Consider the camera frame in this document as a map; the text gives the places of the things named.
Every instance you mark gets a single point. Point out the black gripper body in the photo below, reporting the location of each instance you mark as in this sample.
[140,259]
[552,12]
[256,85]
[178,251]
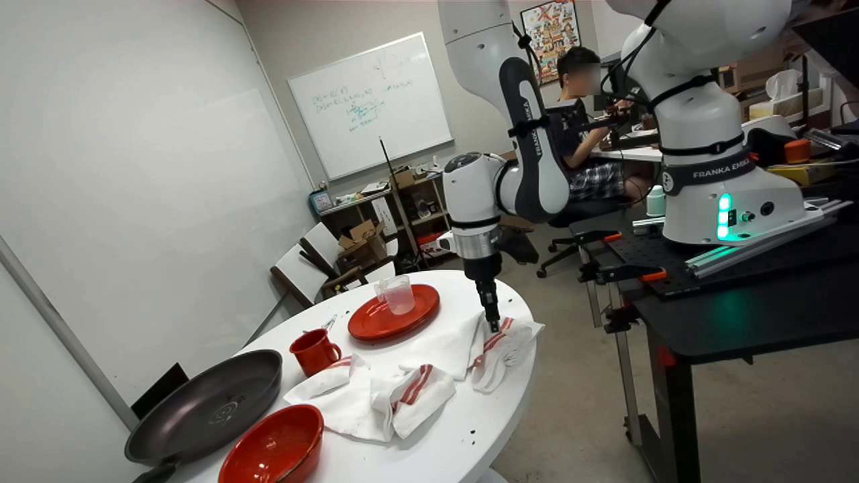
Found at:
[484,275]

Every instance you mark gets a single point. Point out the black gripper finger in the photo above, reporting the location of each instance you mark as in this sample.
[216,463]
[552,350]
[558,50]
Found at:
[489,318]

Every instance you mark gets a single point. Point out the white towel with red stripes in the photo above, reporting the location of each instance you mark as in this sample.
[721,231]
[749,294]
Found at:
[497,353]

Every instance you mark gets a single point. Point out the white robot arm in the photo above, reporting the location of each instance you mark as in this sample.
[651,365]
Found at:
[489,60]

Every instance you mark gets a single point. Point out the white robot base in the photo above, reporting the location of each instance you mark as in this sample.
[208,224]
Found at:
[711,191]

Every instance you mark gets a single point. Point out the clear plastic cup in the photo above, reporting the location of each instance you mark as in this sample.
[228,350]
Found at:
[395,294]

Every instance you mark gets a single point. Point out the wooden shelf with clutter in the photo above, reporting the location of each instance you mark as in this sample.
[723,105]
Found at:
[409,211]

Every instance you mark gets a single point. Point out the red plate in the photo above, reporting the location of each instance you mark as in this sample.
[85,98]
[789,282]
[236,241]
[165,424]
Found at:
[374,321]

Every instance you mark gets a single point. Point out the black office chair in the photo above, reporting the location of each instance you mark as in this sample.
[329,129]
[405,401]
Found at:
[573,239]

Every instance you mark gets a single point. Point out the seated person in dark shirt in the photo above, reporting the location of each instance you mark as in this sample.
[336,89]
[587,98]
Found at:
[578,140]

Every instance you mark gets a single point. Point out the red mug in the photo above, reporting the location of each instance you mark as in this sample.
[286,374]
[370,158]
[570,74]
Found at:
[315,353]

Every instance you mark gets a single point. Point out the red bowl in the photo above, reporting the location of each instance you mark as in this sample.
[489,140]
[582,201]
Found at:
[276,449]

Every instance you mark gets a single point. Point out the black frying pan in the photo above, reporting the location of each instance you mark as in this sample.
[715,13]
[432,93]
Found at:
[208,411]

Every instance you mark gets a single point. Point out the black desk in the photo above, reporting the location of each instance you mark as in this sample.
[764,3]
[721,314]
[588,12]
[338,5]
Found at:
[792,295]

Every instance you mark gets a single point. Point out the round white pedestal table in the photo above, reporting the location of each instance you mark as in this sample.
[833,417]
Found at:
[459,441]

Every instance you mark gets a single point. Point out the black clamp with orange handle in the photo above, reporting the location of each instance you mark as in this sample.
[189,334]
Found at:
[601,275]

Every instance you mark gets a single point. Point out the whiteboard on wall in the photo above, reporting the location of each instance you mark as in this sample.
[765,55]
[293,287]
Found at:
[374,105]

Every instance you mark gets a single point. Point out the colourful wall poster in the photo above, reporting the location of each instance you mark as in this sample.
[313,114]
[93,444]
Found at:
[552,30]

